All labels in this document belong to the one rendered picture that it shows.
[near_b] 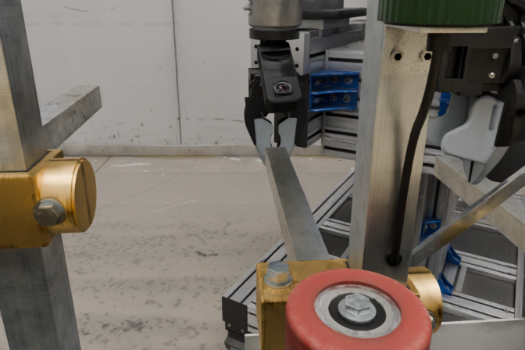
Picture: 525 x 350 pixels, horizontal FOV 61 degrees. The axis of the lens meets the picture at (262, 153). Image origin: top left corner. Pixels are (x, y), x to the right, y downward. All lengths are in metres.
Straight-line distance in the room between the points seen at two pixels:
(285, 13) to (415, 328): 0.45
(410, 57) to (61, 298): 0.29
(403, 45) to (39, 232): 0.25
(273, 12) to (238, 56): 2.37
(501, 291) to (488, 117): 1.20
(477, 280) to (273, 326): 1.33
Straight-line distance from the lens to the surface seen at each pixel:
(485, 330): 0.47
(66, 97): 0.56
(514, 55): 0.43
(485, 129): 0.45
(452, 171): 0.66
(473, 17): 0.23
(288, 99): 0.55
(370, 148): 0.30
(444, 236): 0.43
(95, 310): 1.80
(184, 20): 2.99
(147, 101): 3.12
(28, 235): 0.32
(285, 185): 0.52
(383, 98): 0.29
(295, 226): 0.44
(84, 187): 0.32
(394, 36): 0.28
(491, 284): 1.63
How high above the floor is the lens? 1.07
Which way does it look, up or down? 20 degrees down
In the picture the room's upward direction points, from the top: straight up
